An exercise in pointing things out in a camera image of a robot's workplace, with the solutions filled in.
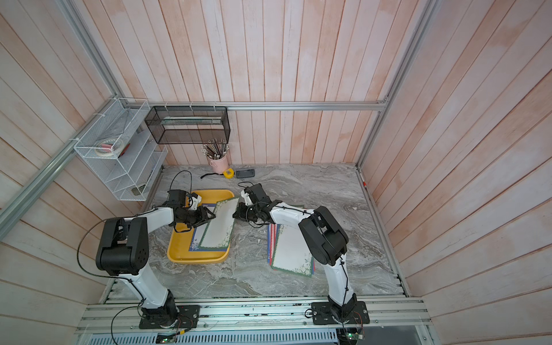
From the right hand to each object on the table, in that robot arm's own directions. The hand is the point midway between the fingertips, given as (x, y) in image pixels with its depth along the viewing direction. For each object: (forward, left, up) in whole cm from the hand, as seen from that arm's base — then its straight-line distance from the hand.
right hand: (232, 215), depth 91 cm
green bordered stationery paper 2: (-13, -26, -8) cm, 30 cm away
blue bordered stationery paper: (-6, +15, -6) cm, 17 cm away
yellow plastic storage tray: (-8, +22, -6) cm, 25 cm away
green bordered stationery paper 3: (-11, -26, +24) cm, 37 cm away
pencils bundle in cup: (+40, +15, +4) cm, 42 cm away
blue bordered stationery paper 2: (-17, -35, -8) cm, 40 cm away
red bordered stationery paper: (-4, -18, -8) cm, 20 cm away
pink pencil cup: (+31, +12, -1) cm, 33 cm away
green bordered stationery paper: (-5, +6, -5) cm, 9 cm away
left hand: (+1, +10, -5) cm, 12 cm away
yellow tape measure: (+30, +7, -5) cm, 31 cm away
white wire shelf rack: (+3, +35, +22) cm, 41 cm away
